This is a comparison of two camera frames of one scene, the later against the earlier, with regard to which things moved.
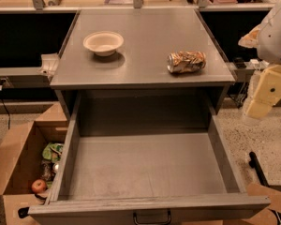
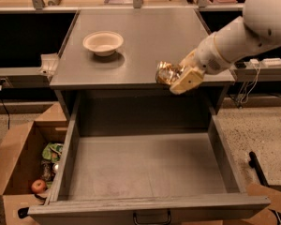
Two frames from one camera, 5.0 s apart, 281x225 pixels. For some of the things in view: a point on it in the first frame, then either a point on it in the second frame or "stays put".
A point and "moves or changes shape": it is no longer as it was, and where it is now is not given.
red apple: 38,186 stays put
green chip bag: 52,151 stays put
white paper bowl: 103,43 stays put
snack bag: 185,61 moves or changes shape
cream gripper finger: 273,84 to 207,57
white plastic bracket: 50,63 stays put
